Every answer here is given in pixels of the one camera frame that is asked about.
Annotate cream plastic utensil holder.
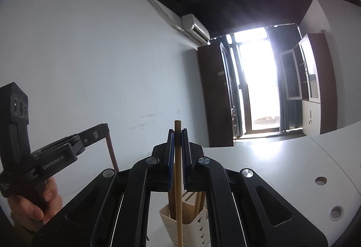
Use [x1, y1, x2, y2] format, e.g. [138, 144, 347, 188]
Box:
[159, 192, 208, 247]

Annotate bright glass balcony door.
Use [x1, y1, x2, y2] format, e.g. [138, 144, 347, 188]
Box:
[231, 26, 282, 139]

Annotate round cable grommet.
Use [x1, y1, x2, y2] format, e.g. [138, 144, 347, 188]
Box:
[329, 205, 345, 221]

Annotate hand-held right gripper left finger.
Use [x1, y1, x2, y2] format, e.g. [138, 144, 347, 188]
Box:
[30, 129, 175, 247]

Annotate dark wooden cabinet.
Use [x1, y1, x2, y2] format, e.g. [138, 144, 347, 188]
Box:
[197, 42, 235, 148]

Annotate wooden cabinet with glass doors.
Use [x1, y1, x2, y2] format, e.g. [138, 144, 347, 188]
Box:
[279, 33, 339, 137]

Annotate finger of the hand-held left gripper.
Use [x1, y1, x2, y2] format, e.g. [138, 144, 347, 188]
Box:
[79, 123, 110, 149]

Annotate white wall air conditioner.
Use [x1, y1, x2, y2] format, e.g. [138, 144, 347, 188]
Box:
[181, 13, 210, 45]

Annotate dark brown chopstick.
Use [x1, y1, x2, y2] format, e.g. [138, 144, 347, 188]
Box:
[105, 136, 119, 172]
[168, 191, 176, 218]

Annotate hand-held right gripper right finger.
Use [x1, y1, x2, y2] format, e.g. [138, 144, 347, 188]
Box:
[182, 129, 329, 247]

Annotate person's left hand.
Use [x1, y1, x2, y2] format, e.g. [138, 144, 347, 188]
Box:
[7, 178, 63, 234]

